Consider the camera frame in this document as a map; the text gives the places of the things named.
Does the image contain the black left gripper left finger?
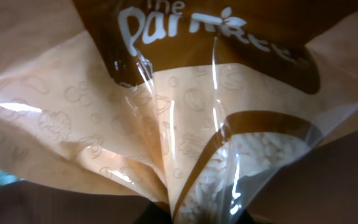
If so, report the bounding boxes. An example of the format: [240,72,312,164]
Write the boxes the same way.
[0,181,172,224]

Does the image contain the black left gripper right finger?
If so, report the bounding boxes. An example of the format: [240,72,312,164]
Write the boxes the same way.
[238,131,358,224]

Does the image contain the beige brown rice bag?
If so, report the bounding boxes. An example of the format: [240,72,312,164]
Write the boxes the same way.
[0,0,358,223]

